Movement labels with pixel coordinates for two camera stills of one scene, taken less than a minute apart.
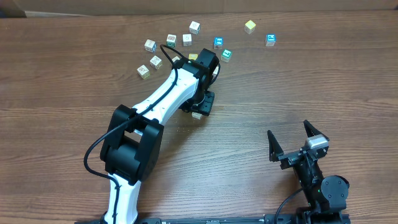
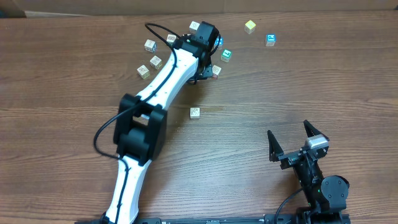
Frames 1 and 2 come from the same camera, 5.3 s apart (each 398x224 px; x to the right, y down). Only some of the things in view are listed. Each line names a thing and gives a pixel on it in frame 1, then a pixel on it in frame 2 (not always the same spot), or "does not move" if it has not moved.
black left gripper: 206,103 to 207,71
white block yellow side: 143,71 does not move
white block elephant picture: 197,116 does not move
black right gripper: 296,155 does not move
